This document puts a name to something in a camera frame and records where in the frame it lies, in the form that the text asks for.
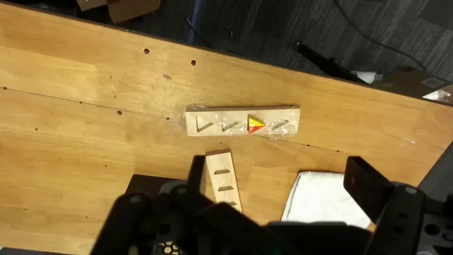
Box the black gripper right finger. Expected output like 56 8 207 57
344 156 453 255

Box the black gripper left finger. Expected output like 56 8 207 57
92 156 265 255

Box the white towel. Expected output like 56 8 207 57
282 170 371 229

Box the plain wooden puzzle board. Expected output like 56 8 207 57
205 151 242 212

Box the red yellow triangle piece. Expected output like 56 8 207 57
248 115 265 135

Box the wooden puzzle board with triangle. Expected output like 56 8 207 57
184 107 300 138

